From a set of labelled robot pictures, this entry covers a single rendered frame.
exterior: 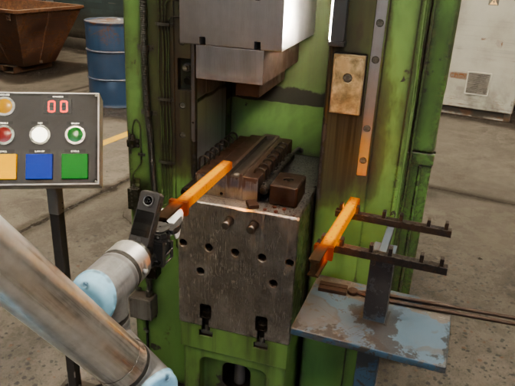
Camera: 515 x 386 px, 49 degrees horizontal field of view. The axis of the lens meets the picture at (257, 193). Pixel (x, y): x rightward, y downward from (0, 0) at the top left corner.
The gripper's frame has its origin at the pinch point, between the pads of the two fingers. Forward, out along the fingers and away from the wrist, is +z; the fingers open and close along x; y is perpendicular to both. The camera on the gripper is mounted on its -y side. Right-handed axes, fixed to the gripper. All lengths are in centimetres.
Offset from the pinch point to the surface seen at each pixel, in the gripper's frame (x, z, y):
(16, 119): -62, 25, -6
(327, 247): 34.6, 9.0, 7.6
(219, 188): -4.6, 41.4, 12.9
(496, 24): 110, 556, 15
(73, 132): -47, 30, -2
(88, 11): -488, 719, 66
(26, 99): -61, 29, -11
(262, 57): 7, 42, -28
